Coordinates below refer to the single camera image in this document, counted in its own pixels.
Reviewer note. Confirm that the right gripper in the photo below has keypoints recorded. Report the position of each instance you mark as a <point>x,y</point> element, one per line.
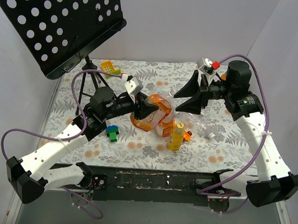
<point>204,92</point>

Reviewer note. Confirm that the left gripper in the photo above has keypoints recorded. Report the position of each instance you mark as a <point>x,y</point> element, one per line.
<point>138,105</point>

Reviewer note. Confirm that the crushed orange label bottle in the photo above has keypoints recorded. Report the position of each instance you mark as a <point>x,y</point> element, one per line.
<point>161,118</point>

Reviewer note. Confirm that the orange juice bottle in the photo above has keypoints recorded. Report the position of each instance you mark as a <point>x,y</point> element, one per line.
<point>223,77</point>

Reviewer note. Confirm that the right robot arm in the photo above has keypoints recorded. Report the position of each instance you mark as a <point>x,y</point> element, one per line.
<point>266,178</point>

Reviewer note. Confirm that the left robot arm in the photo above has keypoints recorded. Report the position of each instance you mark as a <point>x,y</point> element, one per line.
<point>33,174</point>

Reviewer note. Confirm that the clear bottle white cap lower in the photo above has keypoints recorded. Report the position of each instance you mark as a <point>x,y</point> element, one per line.
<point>196,125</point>

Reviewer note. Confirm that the yellow juice bottle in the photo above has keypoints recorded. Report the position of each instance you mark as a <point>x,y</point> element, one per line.
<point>176,137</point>

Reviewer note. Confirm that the green blue toy block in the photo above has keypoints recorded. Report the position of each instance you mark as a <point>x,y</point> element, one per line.
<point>112,132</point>

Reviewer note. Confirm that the floral patterned table mat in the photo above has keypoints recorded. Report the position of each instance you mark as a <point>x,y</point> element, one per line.
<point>137,149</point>

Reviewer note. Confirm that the black perforated music stand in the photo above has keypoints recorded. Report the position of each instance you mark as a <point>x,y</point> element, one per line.
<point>61,33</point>

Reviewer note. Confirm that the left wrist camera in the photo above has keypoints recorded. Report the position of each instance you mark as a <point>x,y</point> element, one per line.
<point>133,87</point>

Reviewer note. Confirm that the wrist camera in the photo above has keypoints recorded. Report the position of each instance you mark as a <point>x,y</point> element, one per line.
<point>208,68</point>
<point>133,87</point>

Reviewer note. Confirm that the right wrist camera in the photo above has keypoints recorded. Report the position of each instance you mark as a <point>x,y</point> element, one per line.
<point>208,68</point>

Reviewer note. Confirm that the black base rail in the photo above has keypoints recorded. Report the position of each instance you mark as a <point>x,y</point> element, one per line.
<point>114,183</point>

